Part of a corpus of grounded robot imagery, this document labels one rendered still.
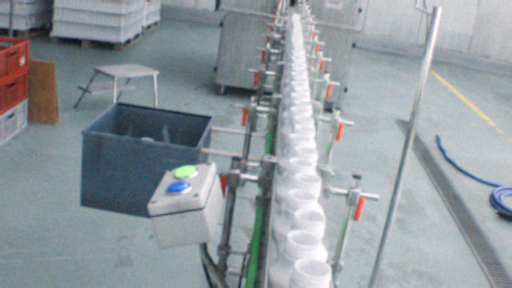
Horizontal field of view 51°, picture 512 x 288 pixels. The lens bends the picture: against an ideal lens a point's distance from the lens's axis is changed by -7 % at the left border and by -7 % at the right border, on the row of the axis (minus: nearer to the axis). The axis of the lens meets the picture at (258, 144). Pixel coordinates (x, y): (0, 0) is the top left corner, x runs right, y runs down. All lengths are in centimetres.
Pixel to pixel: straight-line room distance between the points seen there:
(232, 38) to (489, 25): 715
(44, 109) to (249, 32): 222
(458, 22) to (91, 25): 713
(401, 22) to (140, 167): 1009
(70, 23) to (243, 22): 284
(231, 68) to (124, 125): 398
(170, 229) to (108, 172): 75
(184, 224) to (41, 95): 374
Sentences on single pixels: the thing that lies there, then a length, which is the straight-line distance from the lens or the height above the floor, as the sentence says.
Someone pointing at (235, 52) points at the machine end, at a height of 46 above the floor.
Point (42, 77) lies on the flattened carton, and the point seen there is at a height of 38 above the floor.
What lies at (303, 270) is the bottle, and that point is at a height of 115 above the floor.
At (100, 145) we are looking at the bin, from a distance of 151.
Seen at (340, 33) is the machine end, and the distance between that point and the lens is 566.
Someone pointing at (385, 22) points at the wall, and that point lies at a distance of 1131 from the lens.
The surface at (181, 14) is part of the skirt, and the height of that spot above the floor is 10.
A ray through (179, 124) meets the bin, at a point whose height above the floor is 91.
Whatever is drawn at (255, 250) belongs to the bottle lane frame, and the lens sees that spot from 91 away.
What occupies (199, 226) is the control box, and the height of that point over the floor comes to 108.
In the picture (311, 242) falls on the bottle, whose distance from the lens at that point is 63.
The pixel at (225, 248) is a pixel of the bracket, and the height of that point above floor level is 94.
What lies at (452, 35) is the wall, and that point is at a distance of 1163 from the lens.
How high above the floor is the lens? 144
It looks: 19 degrees down
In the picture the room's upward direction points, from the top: 9 degrees clockwise
